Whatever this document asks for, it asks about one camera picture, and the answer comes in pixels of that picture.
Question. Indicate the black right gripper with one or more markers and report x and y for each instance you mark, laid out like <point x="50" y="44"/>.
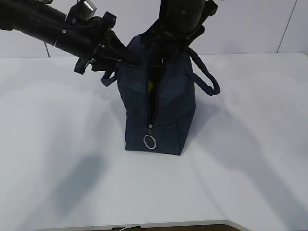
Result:
<point x="179" y="23"/>

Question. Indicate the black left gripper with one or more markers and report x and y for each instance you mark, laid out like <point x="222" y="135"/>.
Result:
<point x="102" y="37"/>

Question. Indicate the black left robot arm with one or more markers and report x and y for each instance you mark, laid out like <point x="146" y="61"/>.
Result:
<point x="80" y="32"/>

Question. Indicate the yellow lemon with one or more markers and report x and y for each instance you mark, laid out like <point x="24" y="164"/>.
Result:
<point x="151" y="87"/>

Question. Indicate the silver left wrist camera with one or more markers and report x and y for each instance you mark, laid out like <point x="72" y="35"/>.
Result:
<point x="86" y="9"/>

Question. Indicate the dark navy lunch bag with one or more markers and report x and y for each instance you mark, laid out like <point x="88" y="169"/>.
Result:
<point x="159" y="122"/>

